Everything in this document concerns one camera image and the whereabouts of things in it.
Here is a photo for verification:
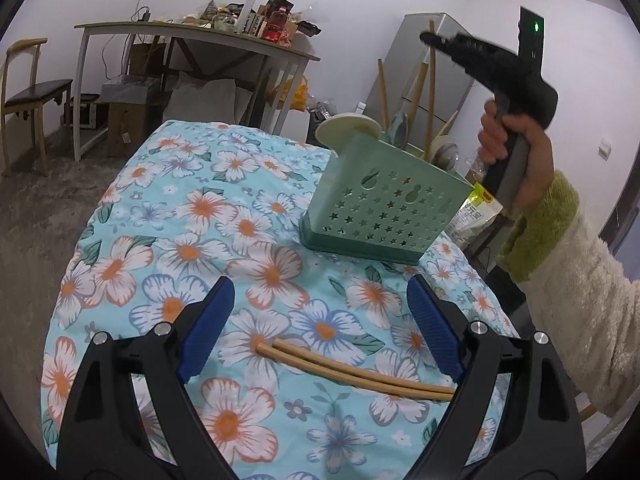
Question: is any cream ceramic soup spoon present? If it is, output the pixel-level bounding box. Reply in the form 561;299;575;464
316;113;382;153

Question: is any white long table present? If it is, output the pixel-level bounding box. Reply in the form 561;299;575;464
71;20;321;163

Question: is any wooden chair black seat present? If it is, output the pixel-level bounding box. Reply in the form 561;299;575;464
1;37;73;177

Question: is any yellow green snack bag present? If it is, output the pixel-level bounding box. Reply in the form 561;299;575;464
445;183;502;249

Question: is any brown cardboard box under table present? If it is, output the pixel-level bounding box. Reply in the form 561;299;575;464
107;103;148;157

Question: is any person right hand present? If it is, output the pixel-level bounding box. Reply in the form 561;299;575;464
477;100;554;214

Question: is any white wall switch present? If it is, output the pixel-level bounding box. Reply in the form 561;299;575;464
598;138;612;160

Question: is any yellow plastic bag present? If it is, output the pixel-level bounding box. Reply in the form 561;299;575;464
278;76;309;112

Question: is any green perforated utensil basket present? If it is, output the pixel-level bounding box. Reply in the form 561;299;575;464
299;132;472;266

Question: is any floral light-blue tablecloth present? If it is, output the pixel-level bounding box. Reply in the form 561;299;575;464
39;119;522;480

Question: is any white sack under table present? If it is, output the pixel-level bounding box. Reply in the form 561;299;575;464
163;72;253;124

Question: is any clutter pile on table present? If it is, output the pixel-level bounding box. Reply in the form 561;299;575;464
179;0;322;48

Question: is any grey refrigerator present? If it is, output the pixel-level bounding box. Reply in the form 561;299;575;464
364;13;472;145

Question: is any cream fleece sleeve forearm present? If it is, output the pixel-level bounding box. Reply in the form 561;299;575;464
497;172;639;416

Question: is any wooden chopstick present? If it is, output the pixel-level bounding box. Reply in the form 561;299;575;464
423;47;437;160
378;58;390;131
271;337;458;395
256;344;454;401

